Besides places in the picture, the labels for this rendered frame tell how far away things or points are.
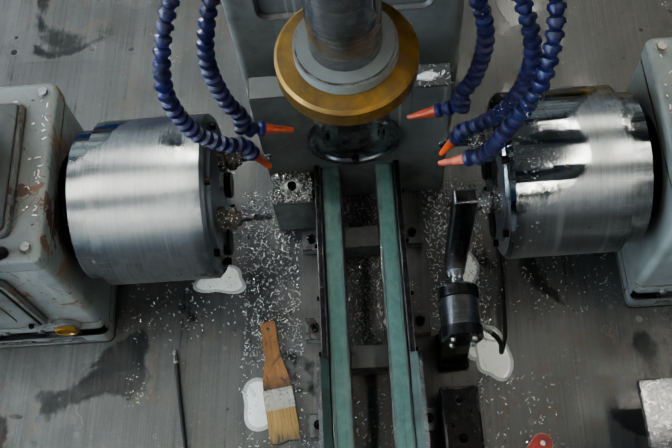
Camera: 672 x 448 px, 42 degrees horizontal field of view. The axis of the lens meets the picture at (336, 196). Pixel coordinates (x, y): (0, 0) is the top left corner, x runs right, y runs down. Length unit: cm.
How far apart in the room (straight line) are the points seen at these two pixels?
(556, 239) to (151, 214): 57
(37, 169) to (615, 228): 81
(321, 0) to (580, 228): 53
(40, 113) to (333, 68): 49
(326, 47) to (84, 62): 90
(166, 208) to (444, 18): 50
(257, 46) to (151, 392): 59
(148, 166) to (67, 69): 63
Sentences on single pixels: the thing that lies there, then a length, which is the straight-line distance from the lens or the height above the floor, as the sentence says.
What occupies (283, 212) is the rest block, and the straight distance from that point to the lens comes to 151.
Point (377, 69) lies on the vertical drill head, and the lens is 106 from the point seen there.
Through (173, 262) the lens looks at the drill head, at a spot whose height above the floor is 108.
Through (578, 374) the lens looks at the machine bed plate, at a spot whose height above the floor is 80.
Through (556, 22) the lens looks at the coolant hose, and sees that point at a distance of 103.
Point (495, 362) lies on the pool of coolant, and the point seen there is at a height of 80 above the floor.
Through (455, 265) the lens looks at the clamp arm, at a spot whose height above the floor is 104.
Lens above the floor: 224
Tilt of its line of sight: 64 degrees down
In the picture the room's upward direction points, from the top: 8 degrees counter-clockwise
